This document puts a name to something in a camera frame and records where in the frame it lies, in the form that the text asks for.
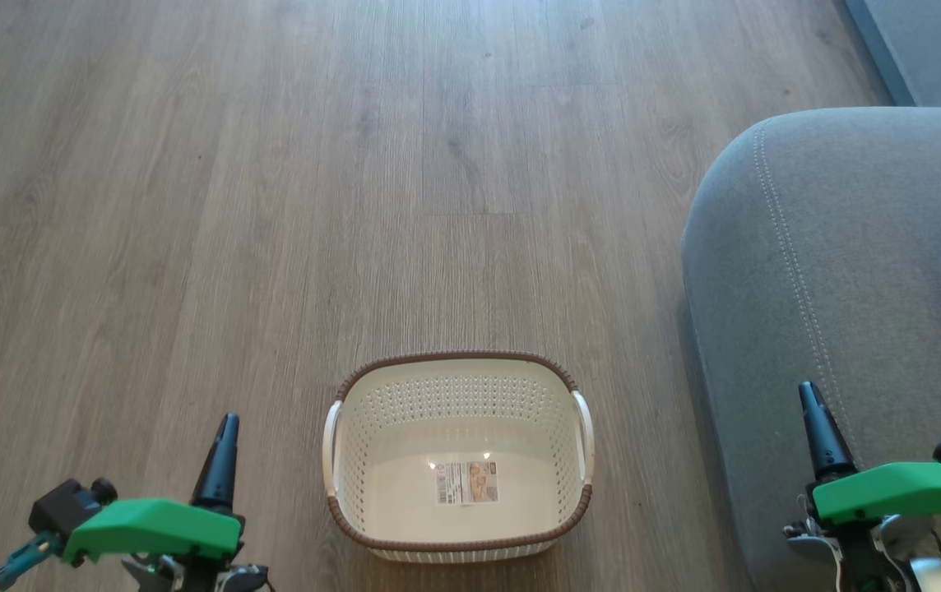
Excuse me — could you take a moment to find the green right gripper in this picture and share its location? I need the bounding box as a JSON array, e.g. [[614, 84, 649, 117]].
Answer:
[[797, 381, 941, 528]]

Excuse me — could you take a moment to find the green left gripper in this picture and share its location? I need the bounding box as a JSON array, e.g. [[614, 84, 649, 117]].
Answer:
[[61, 413, 246, 568]]

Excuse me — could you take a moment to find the grey fabric sofa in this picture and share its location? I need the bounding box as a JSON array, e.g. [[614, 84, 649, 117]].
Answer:
[[681, 106, 941, 592]]

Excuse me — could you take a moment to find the white plastic laundry basket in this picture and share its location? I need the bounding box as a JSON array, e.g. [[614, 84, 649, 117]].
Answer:
[[322, 351, 596, 565]]

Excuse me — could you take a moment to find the printed paper basket label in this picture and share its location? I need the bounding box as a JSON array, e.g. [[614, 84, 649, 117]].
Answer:
[[435, 460, 499, 506]]

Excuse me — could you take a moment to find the grey baseboard strip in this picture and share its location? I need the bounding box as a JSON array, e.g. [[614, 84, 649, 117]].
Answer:
[[841, 0, 918, 108]]

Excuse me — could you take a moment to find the teal left camera cable plug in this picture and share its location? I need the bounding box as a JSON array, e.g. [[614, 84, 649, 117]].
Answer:
[[0, 530, 63, 592]]

